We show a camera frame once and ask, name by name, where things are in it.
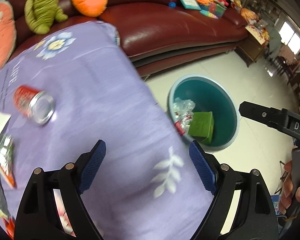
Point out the clear plastic bag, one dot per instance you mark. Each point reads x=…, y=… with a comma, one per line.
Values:
x=183, y=107

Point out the teal trash bin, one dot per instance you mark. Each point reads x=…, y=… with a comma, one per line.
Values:
x=215, y=92

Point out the blue box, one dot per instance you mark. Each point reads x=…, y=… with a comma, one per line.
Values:
x=275, y=205

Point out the wooden side table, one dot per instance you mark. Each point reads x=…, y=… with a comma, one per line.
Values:
x=251, y=47

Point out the small blue ball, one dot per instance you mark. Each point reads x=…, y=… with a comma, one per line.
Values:
x=172, y=4

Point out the dark red leather sofa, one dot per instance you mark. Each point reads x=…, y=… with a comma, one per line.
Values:
x=165, y=30

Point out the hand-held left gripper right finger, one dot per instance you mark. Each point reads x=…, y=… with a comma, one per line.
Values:
x=202, y=167

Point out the pink plush toy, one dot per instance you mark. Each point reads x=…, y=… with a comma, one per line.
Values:
x=1, y=35

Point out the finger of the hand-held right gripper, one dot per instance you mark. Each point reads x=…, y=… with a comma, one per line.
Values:
x=262, y=116

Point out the clear red snack packet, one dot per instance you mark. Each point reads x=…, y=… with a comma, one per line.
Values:
x=5, y=160

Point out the window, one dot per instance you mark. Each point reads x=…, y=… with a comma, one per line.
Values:
x=291, y=37

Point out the purple floral tablecloth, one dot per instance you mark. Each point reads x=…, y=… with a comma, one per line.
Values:
x=102, y=92

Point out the red soda can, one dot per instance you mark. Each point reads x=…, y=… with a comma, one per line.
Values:
x=32, y=102

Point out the person's right hand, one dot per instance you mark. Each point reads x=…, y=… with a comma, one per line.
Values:
x=287, y=187

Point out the orange red snack packet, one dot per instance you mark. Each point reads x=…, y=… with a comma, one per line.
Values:
x=8, y=227

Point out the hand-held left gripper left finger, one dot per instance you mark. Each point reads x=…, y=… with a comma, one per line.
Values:
x=92, y=167

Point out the green carton box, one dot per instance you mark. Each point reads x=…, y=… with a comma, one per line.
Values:
x=202, y=127

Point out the green plush toy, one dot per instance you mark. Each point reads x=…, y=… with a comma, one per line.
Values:
x=41, y=10

